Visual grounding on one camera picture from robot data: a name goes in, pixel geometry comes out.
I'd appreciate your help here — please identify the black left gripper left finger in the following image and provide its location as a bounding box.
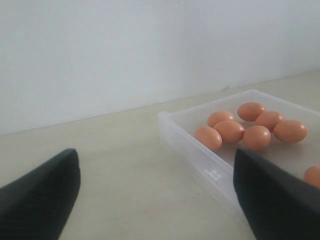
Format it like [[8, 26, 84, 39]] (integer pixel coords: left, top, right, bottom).
[[0, 149, 81, 240]]

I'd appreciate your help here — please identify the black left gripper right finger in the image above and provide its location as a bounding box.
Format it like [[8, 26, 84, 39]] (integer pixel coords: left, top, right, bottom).
[[233, 148, 320, 240]]

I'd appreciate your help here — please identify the clear plastic box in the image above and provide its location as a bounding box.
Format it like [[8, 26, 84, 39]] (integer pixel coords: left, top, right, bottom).
[[158, 89, 320, 228]]

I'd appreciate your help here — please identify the brown egg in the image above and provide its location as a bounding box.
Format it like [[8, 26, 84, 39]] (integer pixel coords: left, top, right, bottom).
[[207, 111, 236, 128], [273, 120, 308, 144], [213, 120, 245, 143], [303, 166, 320, 188], [242, 125, 272, 151], [255, 111, 285, 133], [194, 126, 223, 151], [237, 102, 266, 122]]

